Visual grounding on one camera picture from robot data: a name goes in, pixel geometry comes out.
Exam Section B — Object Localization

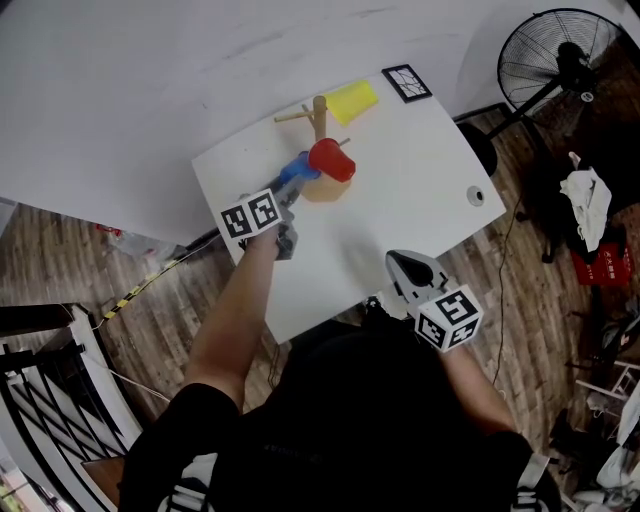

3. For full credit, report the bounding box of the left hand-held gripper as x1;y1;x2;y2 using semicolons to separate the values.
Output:
219;171;311;261

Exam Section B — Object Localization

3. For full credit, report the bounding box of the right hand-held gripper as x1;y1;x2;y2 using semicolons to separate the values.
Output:
386;249;486;354

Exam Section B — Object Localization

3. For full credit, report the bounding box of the blue plastic cup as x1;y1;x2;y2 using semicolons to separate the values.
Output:
278;151;321;185

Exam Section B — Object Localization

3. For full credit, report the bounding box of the wooden cup tree stand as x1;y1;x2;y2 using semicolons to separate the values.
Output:
273;94;354;204

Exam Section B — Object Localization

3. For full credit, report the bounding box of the red plastic cup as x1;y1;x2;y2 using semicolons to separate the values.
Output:
307;138;357;182

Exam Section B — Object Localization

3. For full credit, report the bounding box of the yellow plastic cup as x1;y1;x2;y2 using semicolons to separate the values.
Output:
323;79;380;126

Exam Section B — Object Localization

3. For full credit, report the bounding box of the person's left forearm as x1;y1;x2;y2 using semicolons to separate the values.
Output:
184;232;279;401

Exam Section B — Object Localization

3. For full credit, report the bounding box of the person's right forearm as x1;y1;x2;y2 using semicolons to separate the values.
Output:
439;339;516;436

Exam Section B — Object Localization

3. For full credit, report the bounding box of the clear red plastic bag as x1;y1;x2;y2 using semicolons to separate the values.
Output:
97;222;176;261

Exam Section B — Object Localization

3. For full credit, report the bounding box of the red box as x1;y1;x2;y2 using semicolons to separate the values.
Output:
572;244;631;286

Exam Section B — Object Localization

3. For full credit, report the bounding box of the white crumpled cloth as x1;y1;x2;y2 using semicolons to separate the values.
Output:
559;152;614;254

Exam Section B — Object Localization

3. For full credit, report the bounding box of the yellow black striped tape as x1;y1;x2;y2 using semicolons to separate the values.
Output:
102;259;176;321

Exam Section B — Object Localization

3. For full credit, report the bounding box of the black office chair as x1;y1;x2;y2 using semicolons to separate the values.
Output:
542;124;640;264

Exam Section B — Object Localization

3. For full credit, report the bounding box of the black standing fan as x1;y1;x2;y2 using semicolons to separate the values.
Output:
454;7;626;176

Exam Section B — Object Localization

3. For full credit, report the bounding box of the black stair railing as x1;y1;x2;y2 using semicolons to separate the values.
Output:
0;304;131;512

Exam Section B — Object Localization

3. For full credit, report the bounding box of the brown wooden board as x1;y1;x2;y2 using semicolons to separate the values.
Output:
82;454;126;511

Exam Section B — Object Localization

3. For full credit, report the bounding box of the thin black floor cable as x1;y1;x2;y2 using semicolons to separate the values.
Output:
492;194;526;386

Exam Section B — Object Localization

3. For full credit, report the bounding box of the black floor cable cover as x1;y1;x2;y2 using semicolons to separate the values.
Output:
184;227;221;251

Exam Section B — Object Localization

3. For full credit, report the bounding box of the black picture frame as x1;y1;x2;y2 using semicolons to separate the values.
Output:
381;63;433;105

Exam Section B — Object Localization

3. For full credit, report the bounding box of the white wooden frame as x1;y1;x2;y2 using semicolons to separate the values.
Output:
567;359;640;416

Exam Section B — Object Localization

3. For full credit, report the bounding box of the white black shoulder strap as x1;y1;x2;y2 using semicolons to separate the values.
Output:
164;452;219;512
514;452;551;512

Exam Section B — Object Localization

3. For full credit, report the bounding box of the thin white cord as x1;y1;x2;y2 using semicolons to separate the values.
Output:
89;344;171;404

